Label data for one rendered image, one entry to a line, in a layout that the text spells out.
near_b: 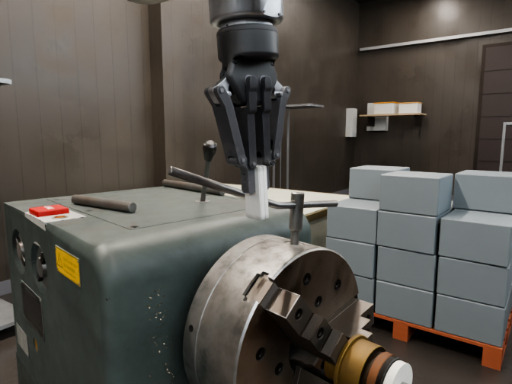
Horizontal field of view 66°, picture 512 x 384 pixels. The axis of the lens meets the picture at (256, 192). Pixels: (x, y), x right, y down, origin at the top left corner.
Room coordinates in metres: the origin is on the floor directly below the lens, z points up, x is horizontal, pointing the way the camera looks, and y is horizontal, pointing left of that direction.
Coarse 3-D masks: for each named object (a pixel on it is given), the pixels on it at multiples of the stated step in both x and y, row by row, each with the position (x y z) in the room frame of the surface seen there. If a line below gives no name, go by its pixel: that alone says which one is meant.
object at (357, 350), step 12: (360, 336) 0.54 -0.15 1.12; (348, 348) 0.52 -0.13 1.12; (360, 348) 0.51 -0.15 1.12; (372, 348) 0.51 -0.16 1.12; (384, 348) 0.53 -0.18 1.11; (348, 360) 0.50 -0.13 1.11; (360, 360) 0.49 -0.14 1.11; (372, 360) 0.49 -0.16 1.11; (384, 360) 0.49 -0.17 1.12; (396, 360) 0.49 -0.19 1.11; (336, 372) 0.50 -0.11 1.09; (348, 372) 0.49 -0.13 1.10; (360, 372) 0.48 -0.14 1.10; (372, 372) 0.48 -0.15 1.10; (384, 372) 0.47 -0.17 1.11
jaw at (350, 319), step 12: (360, 300) 0.67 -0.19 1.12; (336, 312) 0.64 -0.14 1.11; (348, 312) 0.64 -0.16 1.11; (360, 312) 0.63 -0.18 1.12; (372, 312) 0.65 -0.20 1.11; (336, 324) 0.61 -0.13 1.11; (348, 324) 0.60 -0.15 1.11; (360, 324) 0.60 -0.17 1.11; (372, 324) 0.65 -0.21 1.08; (348, 336) 0.57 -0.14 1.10; (372, 336) 0.57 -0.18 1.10
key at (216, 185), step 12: (168, 168) 0.50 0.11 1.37; (192, 180) 0.51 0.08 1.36; (204, 180) 0.52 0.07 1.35; (228, 192) 0.55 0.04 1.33; (240, 192) 0.56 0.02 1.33; (276, 204) 0.60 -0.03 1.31; (288, 204) 0.62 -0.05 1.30; (312, 204) 0.65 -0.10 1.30; (324, 204) 0.67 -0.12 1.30; (336, 204) 0.69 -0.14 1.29
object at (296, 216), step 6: (294, 192) 0.63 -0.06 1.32; (300, 192) 0.64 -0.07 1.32; (294, 198) 0.63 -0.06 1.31; (300, 198) 0.63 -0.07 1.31; (300, 204) 0.63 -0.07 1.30; (294, 210) 0.63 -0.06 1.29; (300, 210) 0.63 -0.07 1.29; (294, 216) 0.63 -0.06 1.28; (300, 216) 0.63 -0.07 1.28; (294, 222) 0.63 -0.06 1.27; (300, 222) 0.63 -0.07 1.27; (294, 228) 0.62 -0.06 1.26; (300, 228) 0.63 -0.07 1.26; (294, 234) 0.63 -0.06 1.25; (294, 240) 0.63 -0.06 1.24
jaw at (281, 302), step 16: (256, 288) 0.54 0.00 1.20; (272, 288) 0.53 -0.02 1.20; (272, 304) 0.52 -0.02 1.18; (288, 304) 0.51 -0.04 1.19; (304, 304) 0.52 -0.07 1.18; (288, 320) 0.49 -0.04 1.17; (304, 320) 0.52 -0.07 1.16; (320, 320) 0.52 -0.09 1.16; (288, 336) 0.55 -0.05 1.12; (304, 336) 0.51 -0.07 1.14; (320, 336) 0.51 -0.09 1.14; (336, 336) 0.52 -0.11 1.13; (320, 352) 0.51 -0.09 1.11; (336, 352) 0.51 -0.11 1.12
